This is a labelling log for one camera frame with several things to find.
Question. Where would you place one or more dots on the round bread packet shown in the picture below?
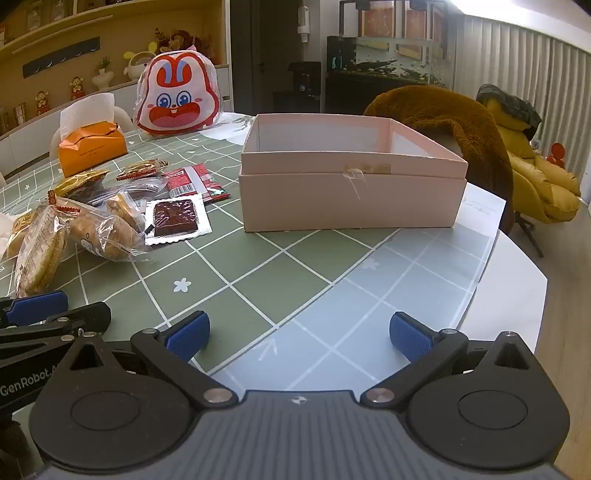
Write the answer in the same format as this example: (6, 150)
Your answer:
(104, 236)

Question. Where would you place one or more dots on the white yellow plush toy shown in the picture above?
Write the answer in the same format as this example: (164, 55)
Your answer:
(136, 61)

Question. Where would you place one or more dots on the gold snack packet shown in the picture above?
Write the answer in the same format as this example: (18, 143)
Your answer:
(81, 182)

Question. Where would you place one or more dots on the lion dance plush toy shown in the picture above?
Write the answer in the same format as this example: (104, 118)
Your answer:
(180, 40)

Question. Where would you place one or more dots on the white wall soap dispenser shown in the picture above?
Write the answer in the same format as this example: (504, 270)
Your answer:
(304, 23)

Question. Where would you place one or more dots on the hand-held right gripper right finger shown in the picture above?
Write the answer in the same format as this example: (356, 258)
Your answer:
(408, 336)

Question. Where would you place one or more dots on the brown cake square packet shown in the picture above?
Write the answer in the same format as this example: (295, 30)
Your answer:
(178, 217)

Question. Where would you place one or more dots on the dark cloth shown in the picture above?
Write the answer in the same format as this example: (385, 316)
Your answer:
(508, 104)

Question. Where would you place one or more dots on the grey curtain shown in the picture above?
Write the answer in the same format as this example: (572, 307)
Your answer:
(531, 60)

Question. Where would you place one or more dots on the yellow lounge chair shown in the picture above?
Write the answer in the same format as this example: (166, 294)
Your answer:
(545, 184)

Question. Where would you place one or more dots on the red snack packet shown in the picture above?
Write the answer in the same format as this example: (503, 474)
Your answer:
(194, 181)

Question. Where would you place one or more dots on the small cartoon snack packet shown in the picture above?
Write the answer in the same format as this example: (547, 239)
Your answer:
(143, 169)

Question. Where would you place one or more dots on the black tank cabinet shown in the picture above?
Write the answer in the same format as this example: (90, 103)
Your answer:
(351, 94)

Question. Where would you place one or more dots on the wooden wall shelf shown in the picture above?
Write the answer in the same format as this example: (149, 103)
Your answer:
(55, 27)

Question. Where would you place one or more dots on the white vase with plant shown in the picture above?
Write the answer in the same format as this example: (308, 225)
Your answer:
(101, 77)

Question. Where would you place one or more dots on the red white rabbit plush bag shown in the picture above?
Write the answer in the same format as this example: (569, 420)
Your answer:
(178, 106)

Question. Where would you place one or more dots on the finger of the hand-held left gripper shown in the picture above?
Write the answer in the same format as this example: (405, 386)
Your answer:
(39, 307)
(87, 316)

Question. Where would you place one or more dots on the black water dispenser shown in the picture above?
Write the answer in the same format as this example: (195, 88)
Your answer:
(302, 87)

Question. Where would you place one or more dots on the white chair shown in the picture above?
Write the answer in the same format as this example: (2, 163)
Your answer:
(122, 117)

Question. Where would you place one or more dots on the red round object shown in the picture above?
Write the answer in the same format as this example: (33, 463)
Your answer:
(556, 154)

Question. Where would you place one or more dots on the clear wrapped bread packet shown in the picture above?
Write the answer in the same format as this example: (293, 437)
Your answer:
(18, 230)

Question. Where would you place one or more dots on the red patterned wall panel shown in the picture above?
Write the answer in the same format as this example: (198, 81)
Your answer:
(383, 21)

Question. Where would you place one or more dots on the glass fish tank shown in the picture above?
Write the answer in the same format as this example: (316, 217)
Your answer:
(392, 57)

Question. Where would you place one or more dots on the orange tissue box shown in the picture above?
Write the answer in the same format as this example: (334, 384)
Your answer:
(92, 148)

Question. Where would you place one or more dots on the pink cardboard box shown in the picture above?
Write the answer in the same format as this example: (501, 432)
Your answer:
(351, 203)

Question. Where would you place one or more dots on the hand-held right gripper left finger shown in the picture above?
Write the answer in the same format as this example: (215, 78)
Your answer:
(189, 336)

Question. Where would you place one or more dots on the brown fuzzy blanket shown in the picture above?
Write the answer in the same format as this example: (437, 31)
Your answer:
(452, 120)

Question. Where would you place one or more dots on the small bread packet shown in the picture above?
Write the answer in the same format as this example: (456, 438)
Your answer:
(122, 210)

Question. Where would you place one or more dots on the dark blue sign plate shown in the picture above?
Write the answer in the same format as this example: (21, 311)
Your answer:
(60, 57)

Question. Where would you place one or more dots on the red monkey figurine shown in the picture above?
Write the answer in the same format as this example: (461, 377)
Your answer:
(77, 88)
(42, 103)

